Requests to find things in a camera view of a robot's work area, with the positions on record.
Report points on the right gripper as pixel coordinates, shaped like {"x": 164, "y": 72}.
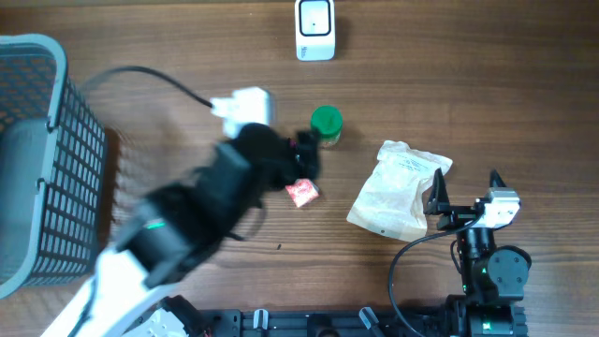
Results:
{"x": 439, "y": 202}

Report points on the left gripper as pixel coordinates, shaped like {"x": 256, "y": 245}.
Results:
{"x": 302, "y": 171}

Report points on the green lid jar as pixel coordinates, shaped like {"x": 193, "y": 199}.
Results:
{"x": 328, "y": 121}

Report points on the beige paper pouch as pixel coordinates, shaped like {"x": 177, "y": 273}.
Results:
{"x": 390, "y": 201}

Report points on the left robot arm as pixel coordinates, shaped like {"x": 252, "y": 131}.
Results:
{"x": 177, "y": 227}

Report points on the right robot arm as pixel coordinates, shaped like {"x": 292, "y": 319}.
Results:
{"x": 493, "y": 277}

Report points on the white barcode scanner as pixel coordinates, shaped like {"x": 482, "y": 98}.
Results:
{"x": 315, "y": 32}

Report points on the grey plastic shopping basket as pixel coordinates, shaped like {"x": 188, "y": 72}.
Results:
{"x": 53, "y": 156}

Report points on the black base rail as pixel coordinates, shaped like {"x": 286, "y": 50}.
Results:
{"x": 428, "y": 321}

